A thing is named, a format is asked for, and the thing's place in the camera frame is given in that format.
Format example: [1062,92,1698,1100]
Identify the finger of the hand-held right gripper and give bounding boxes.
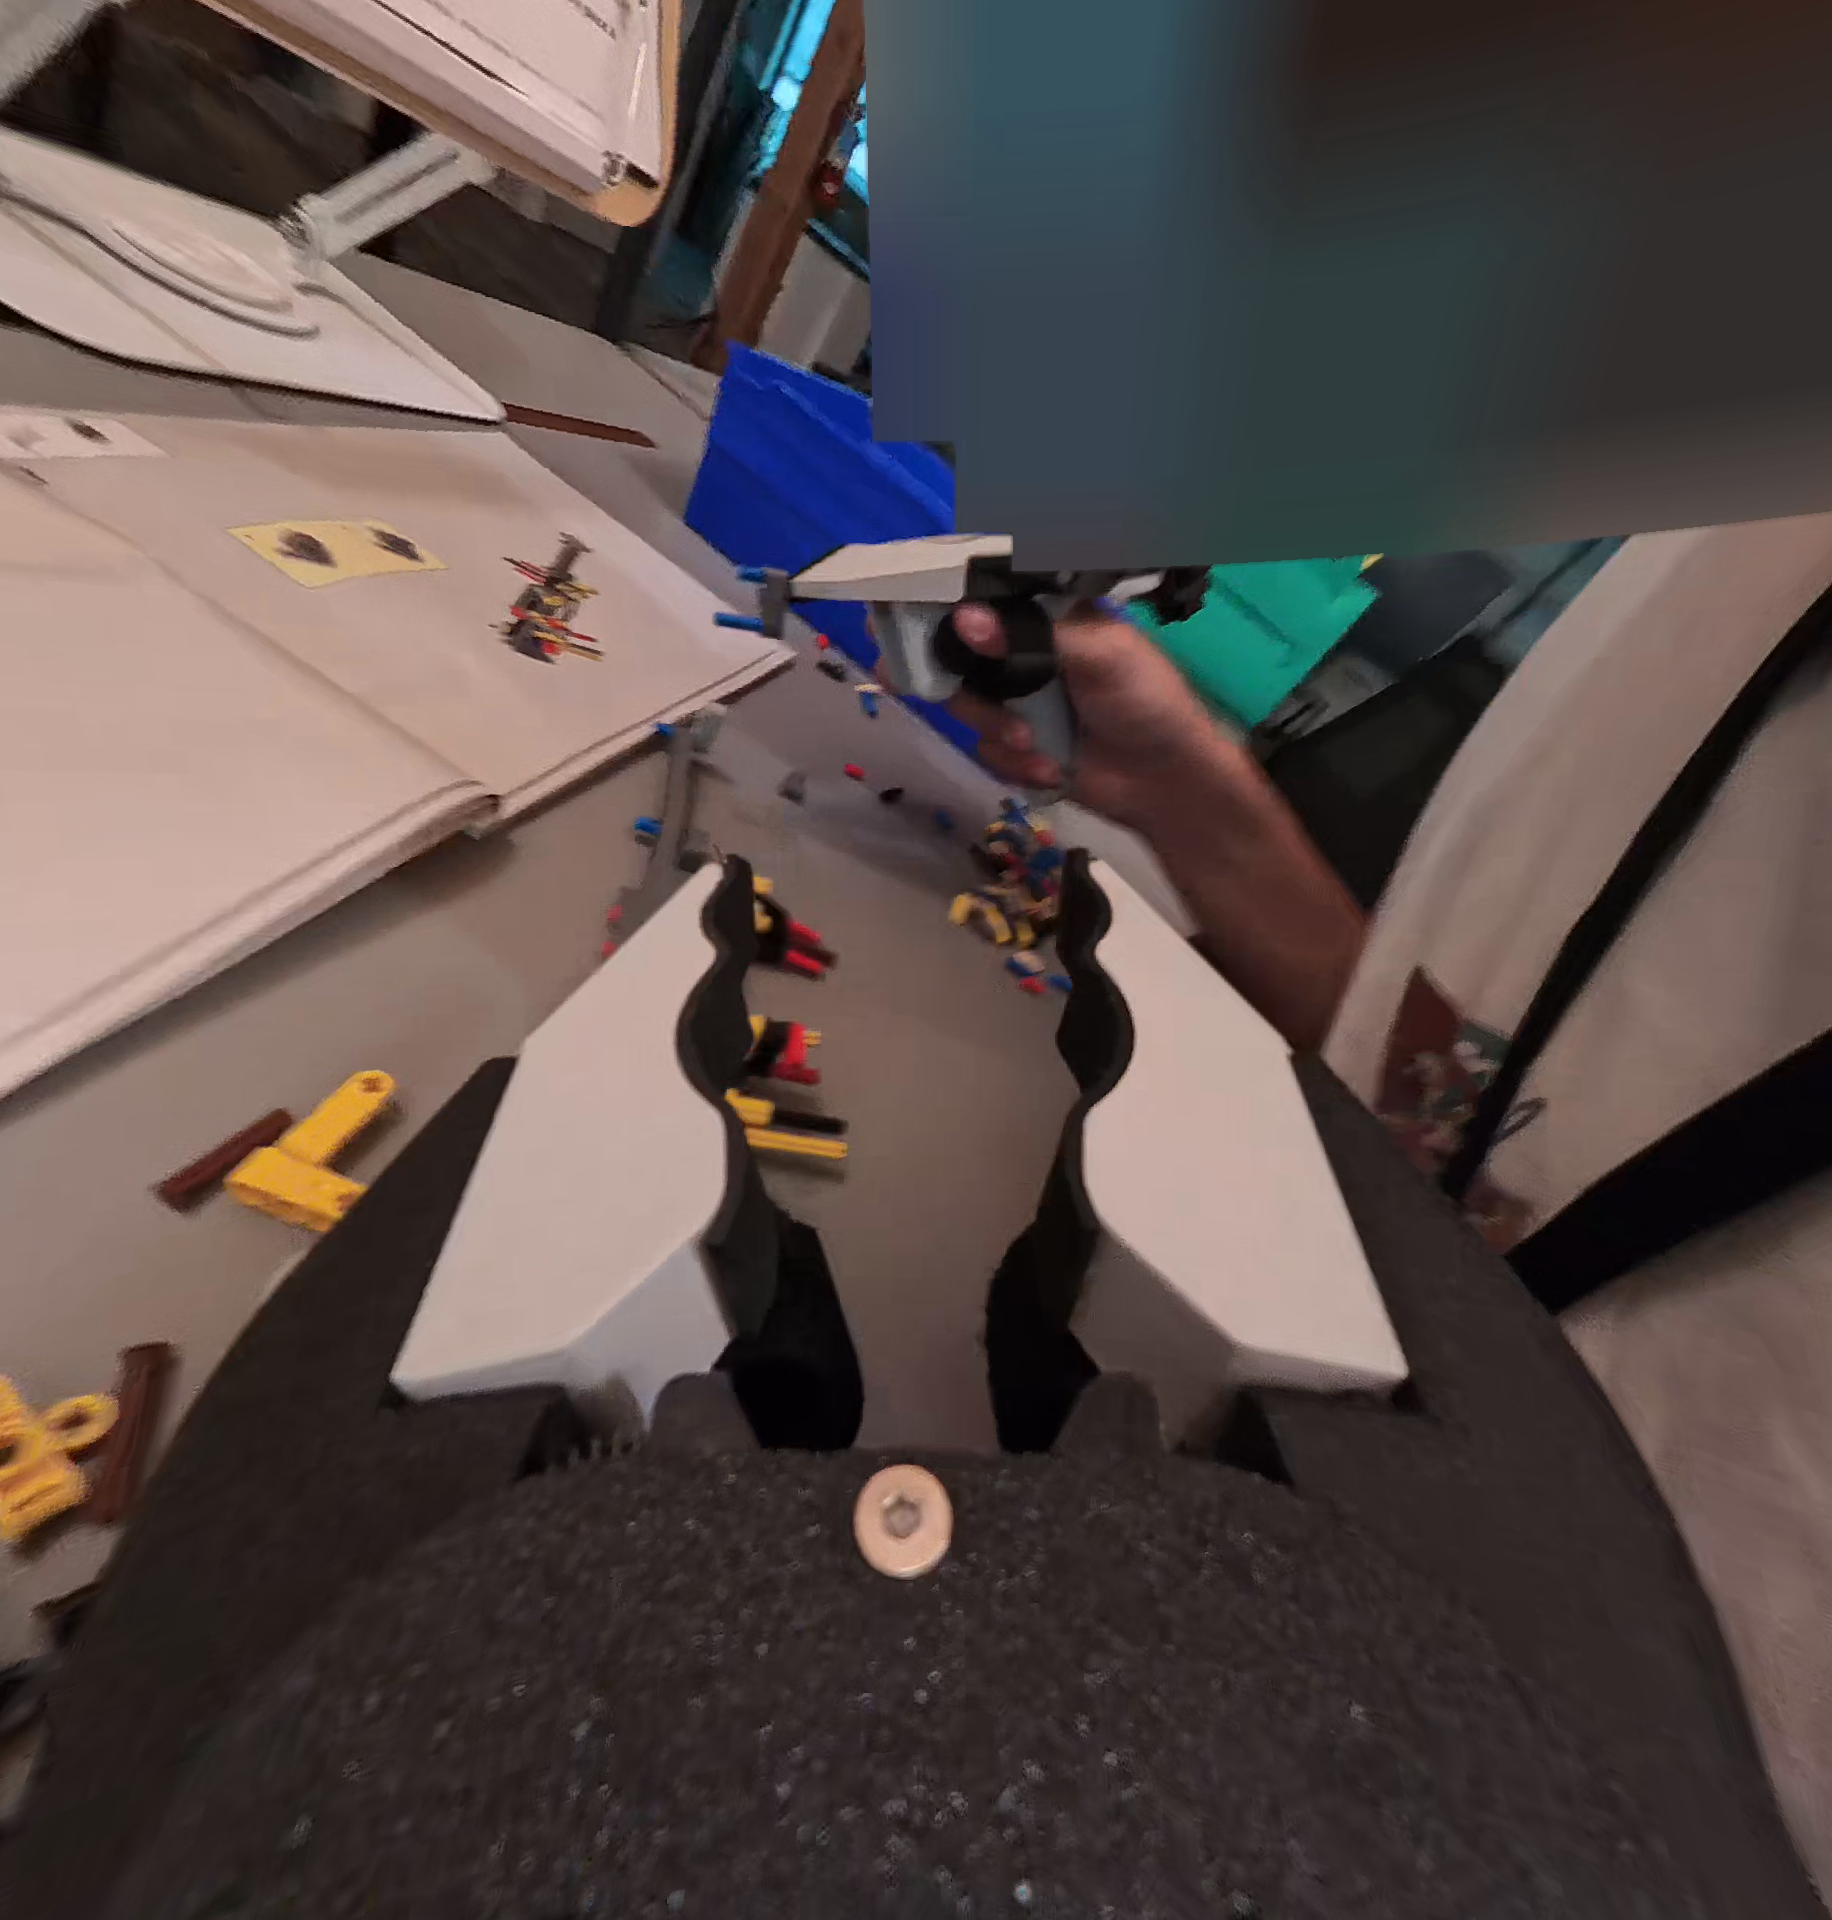
[788,534,1017,607]

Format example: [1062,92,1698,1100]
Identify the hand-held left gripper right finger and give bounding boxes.
[992,846,1410,1442]

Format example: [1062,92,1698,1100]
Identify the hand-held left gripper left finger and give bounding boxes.
[389,854,781,1404]

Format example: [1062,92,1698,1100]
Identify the small grey connector piece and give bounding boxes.
[708,562,802,645]

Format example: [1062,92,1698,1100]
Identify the pile of small lego pins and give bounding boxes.
[947,802,1076,999]

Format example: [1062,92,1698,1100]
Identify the grey lego beam assembly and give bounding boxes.
[600,704,853,1164]

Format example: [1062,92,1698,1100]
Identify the lego instruction booklet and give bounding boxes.
[0,405,796,1127]

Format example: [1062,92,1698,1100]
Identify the person's right forearm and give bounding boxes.
[1157,779,1375,1052]

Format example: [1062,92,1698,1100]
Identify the yellow lego axle connector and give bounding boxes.
[225,1147,370,1233]

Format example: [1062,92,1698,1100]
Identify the short brown lego axle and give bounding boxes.
[153,1107,296,1215]
[83,1340,175,1524]

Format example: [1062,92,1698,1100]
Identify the yellow three-hole lego beam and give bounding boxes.
[0,1371,119,1547]

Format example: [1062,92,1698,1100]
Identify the person's right hand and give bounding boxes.
[947,603,1266,845]

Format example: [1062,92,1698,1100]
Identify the blue storage bin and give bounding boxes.
[683,343,960,751]

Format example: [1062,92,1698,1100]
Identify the yellow angled technic beams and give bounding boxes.
[278,1068,400,1171]

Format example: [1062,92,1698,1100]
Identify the teal plastic container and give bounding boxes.
[1126,554,1381,729]

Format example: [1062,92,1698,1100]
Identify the white desk stand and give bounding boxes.
[278,127,496,264]

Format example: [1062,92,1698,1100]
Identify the pile of black grey beams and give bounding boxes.
[0,1590,101,1823]

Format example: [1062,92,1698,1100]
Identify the wooden post red sign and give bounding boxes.
[698,0,869,368]

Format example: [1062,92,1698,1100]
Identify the black strap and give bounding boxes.
[1442,532,1832,1313]

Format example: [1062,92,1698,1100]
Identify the white square base plate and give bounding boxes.
[0,127,506,425]

